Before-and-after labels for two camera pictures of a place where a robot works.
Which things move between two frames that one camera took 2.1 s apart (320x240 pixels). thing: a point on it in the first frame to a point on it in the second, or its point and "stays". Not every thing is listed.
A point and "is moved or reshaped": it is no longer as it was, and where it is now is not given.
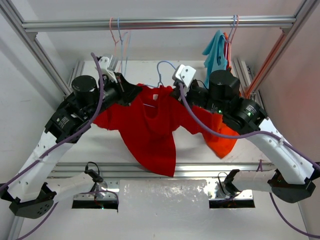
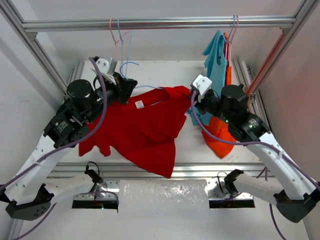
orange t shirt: (218, 143) stays
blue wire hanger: (159, 74) to (140, 87)
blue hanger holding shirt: (234, 18) stays
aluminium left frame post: (28, 36) stays
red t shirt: (151, 120) is moved or reshaped
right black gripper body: (197, 96) to (209, 103)
